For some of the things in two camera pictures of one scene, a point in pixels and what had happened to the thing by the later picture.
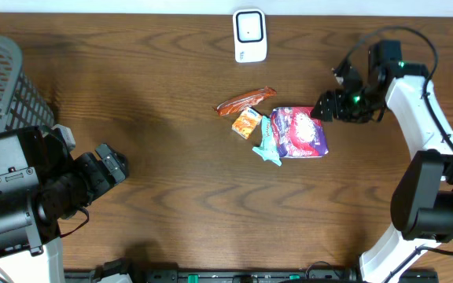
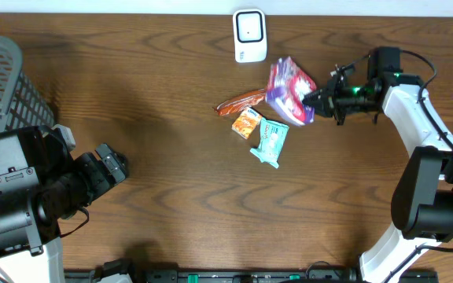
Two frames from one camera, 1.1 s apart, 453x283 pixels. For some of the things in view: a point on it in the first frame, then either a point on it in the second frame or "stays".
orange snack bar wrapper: x=243 y=101 stays
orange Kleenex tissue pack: x=247 y=122 stays
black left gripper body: x=106 y=166 stays
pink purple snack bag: x=298 y=134 → x=286 y=85
